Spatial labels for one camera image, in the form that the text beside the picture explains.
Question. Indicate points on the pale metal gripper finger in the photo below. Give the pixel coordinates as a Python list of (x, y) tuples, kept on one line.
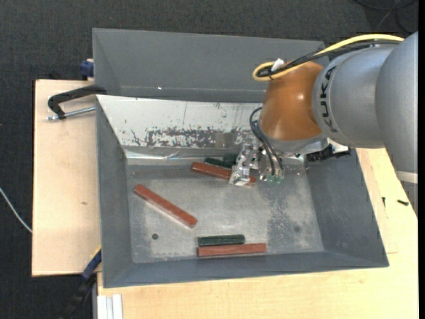
[(239, 173), (239, 182)]

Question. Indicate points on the dark green flat block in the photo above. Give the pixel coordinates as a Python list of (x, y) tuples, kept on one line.
[(217, 161), (220, 240)]

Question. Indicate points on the red-brown flat block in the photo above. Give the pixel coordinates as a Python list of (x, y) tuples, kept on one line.
[(164, 205), (232, 250), (209, 169)]

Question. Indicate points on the grey metal bin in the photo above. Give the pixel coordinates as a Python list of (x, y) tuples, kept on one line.
[(212, 211)]

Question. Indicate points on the small black screw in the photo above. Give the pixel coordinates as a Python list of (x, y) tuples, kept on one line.
[(403, 203)]

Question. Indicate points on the black cylinder on white bracket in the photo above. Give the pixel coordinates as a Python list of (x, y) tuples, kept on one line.
[(319, 156)]

